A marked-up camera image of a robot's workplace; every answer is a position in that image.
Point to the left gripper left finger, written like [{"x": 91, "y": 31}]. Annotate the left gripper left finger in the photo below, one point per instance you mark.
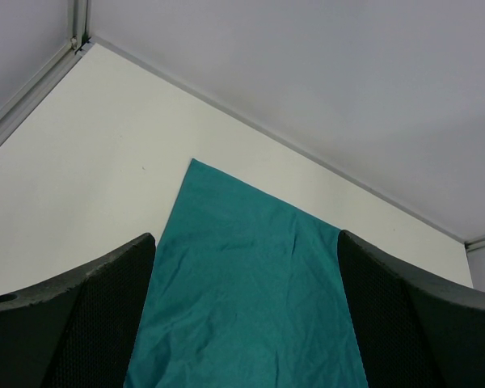
[{"x": 77, "y": 329}]

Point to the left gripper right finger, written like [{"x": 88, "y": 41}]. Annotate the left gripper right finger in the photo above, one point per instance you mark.
[{"x": 413, "y": 328}]

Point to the teal cloth napkin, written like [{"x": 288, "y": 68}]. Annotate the teal cloth napkin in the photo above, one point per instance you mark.
[{"x": 245, "y": 291}]

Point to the right aluminium frame post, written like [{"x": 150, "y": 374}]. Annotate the right aluminium frame post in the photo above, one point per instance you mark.
[{"x": 475, "y": 244}]

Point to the aluminium frame post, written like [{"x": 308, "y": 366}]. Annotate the aluminium frame post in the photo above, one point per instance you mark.
[
  {"x": 475, "y": 244},
  {"x": 39, "y": 44}
]

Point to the left aluminium frame post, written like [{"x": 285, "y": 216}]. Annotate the left aluminium frame post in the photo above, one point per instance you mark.
[{"x": 39, "y": 44}]

